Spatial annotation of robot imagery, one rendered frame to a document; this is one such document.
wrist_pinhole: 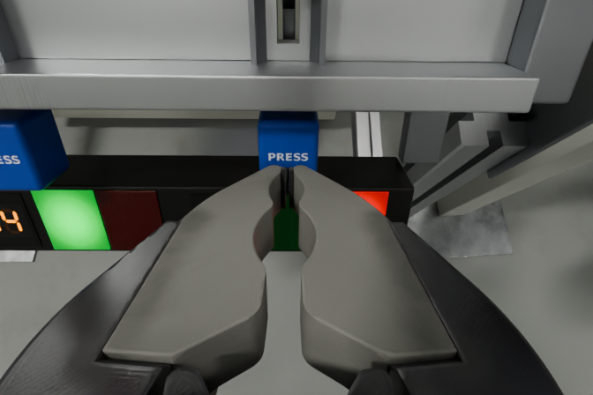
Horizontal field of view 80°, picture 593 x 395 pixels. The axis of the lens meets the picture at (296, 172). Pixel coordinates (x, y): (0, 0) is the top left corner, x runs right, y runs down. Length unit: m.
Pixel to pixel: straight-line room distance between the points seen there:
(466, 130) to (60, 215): 0.22
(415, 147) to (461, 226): 0.73
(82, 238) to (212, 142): 0.73
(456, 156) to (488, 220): 0.71
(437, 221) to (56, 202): 0.80
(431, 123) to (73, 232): 0.19
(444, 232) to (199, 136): 0.63
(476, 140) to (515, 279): 0.75
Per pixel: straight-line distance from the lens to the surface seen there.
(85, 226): 0.21
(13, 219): 0.22
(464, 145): 0.23
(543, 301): 1.00
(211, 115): 0.86
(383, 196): 0.17
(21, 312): 1.02
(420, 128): 0.19
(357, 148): 0.56
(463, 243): 0.91
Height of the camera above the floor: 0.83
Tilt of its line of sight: 72 degrees down
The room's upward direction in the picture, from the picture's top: 2 degrees clockwise
